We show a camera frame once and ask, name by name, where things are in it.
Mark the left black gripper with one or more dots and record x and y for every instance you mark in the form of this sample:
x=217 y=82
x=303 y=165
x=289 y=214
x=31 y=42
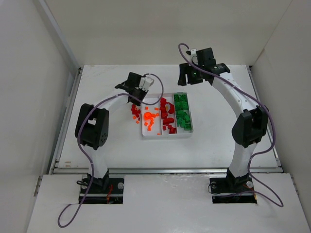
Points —
x=135 y=96

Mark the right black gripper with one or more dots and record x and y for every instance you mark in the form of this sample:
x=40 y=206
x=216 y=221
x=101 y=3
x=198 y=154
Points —
x=184 y=73

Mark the orange dome lego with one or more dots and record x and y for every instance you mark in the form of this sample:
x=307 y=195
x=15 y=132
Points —
x=147 y=116

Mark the red flower print lego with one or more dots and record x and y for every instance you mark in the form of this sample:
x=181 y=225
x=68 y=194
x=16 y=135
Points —
x=166 y=108

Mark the red arch lego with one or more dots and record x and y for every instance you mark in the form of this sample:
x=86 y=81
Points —
x=168 y=120

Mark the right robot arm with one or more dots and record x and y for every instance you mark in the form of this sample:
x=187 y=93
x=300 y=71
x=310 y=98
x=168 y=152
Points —
x=251 y=122

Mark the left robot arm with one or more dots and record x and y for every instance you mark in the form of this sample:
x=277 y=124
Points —
x=93 y=125

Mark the red lego pile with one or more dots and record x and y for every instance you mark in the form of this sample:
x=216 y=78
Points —
x=136 y=113

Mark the orange lego pile in tray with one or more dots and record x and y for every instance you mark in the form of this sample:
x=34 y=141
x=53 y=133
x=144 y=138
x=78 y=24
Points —
x=151 y=121

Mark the white three-compartment tray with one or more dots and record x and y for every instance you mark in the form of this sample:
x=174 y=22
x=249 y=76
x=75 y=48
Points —
x=154 y=101

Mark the green lego pile in tray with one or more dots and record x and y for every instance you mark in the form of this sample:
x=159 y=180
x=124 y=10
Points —
x=182 y=113

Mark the red square lego in tray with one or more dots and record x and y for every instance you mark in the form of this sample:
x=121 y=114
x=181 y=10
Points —
x=172 y=130

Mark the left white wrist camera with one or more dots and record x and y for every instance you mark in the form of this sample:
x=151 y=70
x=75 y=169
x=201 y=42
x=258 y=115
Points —
x=145 y=82

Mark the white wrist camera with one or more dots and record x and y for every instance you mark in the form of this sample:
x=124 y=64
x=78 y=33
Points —
x=191 y=52
x=145 y=82

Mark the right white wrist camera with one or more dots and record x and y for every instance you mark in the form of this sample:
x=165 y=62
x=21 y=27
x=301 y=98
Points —
x=191 y=52

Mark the aluminium rail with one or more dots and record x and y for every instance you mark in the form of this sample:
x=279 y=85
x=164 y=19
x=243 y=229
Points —
x=163 y=171

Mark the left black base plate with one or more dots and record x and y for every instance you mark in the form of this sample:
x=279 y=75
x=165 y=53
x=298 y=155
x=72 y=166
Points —
x=110 y=193

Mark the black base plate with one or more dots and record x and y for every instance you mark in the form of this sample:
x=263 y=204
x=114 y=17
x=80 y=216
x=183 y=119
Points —
x=227 y=191
x=110 y=193

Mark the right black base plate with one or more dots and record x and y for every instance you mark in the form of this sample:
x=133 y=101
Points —
x=227 y=191

